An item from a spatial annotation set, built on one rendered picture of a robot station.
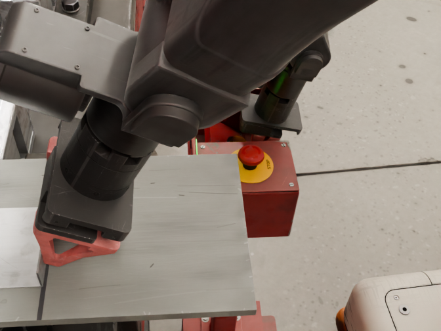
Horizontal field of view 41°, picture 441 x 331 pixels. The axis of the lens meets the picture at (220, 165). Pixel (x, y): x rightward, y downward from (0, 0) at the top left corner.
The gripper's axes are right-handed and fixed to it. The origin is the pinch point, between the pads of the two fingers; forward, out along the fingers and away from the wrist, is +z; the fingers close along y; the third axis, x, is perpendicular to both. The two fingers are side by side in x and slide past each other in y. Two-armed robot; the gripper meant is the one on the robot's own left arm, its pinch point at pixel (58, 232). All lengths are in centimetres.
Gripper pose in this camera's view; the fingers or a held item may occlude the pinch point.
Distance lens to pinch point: 54.2
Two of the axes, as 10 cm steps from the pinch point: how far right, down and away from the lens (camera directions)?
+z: -5.0, 6.0, 6.3
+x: 8.7, 2.9, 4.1
